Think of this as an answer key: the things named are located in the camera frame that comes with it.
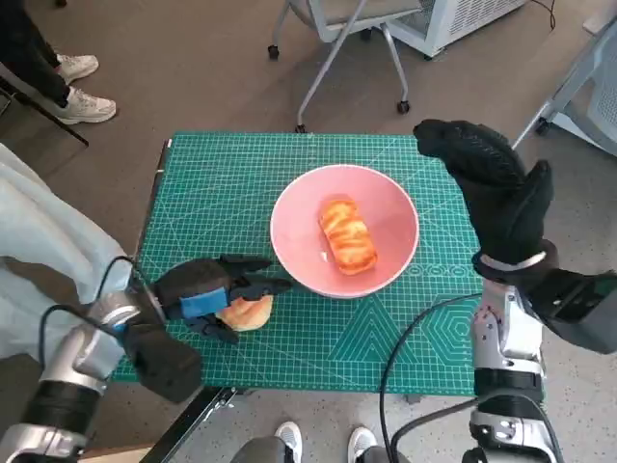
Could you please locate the looped black robot cable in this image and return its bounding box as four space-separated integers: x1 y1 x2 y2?
389 402 478 463

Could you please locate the person in light trousers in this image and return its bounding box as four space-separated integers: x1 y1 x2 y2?
0 142 129 361

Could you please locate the dark grey leg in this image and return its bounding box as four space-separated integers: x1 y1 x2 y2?
229 435 290 463
362 444 401 463

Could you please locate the green cutting mat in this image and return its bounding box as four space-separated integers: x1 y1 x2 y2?
111 132 483 395

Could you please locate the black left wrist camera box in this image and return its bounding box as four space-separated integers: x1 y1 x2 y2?
124 322 203 404

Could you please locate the silver table edge rail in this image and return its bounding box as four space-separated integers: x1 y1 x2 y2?
134 138 174 264

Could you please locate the white grilled cabinet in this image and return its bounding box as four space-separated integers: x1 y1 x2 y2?
388 0 526 60

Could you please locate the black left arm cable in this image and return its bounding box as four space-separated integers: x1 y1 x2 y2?
37 303 121 368

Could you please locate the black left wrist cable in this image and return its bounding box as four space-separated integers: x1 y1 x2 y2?
98 255 148 303

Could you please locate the pale blue wheeled chair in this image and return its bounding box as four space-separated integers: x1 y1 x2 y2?
510 18 617 158

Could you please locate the black metal table rail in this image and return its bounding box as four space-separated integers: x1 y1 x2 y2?
144 385 256 463

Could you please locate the round toy bread bun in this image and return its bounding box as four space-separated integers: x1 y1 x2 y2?
215 295 274 332

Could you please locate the long black robot cable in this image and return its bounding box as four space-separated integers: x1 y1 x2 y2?
380 292 483 463

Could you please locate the black stand leg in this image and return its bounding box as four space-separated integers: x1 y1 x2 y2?
0 74 92 148

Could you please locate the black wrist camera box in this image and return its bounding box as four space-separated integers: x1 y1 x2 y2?
124 322 203 404
527 269 617 356

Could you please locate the white shoe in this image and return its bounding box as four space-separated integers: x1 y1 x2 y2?
347 423 380 463
274 421 304 463

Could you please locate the person with white shoes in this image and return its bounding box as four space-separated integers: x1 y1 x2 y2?
0 0 119 125

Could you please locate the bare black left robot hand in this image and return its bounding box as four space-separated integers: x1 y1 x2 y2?
152 254 294 344

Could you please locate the pink bowl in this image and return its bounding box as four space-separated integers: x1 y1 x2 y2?
269 164 419 299

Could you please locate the grey wheeled chair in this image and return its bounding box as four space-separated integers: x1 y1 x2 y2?
267 0 438 134

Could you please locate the long twisted toy bread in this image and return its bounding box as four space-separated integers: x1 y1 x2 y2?
317 196 378 276

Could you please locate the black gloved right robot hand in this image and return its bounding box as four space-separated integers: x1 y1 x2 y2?
413 119 555 264

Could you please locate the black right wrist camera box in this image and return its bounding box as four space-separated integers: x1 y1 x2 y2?
527 269 617 356

